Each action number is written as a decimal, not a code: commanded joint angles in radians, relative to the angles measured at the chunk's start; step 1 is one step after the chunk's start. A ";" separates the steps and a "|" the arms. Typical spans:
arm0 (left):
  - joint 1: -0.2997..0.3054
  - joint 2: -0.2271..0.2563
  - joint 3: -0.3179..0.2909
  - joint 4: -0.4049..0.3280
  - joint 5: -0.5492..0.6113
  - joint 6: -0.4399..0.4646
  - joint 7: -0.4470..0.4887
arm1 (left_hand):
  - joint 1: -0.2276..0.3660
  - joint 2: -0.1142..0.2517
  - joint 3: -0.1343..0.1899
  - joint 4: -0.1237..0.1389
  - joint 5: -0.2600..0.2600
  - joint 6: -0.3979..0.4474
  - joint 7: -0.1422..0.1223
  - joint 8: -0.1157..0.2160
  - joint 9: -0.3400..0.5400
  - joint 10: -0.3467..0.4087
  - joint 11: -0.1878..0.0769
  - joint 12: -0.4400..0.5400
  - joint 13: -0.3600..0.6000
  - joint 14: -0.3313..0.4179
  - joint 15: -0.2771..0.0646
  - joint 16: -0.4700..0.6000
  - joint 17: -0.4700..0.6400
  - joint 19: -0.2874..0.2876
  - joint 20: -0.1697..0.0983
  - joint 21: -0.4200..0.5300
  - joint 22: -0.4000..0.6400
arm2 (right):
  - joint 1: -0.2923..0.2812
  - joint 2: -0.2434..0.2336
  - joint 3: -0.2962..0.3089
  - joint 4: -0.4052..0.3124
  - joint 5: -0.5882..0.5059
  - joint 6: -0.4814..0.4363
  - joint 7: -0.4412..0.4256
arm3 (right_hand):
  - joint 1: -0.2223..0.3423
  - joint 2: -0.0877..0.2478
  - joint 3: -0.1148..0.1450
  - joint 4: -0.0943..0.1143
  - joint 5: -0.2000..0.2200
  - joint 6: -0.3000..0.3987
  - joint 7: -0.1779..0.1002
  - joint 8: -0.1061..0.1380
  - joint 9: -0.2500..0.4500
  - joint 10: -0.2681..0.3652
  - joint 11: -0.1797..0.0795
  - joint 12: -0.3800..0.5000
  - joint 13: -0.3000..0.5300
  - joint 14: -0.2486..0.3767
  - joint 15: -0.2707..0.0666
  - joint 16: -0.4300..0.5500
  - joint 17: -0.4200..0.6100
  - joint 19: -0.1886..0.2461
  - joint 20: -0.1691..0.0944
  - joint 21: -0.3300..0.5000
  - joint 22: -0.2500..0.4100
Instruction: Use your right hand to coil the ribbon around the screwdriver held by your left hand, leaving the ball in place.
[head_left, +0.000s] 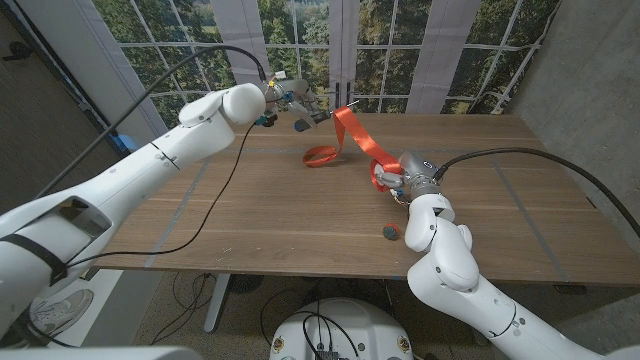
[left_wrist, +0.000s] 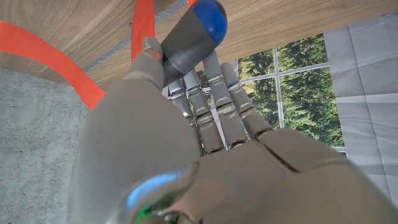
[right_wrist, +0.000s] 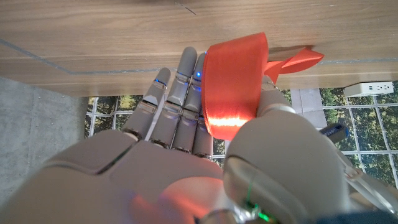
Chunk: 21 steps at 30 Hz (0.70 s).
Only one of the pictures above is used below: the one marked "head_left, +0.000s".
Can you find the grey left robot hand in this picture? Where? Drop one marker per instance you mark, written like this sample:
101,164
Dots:
300,92

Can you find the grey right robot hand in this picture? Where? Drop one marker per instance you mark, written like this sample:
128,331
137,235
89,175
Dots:
422,172

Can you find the orange ribbon roll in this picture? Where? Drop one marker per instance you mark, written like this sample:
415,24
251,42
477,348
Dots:
360,135

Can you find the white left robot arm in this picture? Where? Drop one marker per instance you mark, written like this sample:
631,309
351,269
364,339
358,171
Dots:
125,185

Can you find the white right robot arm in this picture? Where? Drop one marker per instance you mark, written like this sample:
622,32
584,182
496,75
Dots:
450,270

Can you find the small grey red ball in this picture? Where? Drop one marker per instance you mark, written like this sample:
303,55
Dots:
391,231

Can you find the printed window backdrop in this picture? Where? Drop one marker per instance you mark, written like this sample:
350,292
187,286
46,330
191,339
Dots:
300,62

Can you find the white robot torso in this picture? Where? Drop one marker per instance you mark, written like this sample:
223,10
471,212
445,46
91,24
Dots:
350,330

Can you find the small blue object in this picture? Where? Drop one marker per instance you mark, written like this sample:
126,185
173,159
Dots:
124,141

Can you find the black ribbed round object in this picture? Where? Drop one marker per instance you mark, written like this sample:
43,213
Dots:
245,284

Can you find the white table leg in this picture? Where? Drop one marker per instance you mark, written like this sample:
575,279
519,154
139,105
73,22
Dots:
217,305

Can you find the printed floor mat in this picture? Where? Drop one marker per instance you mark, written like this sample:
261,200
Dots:
105,290

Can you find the grey sneaker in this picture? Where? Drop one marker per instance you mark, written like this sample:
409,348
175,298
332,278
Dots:
65,310

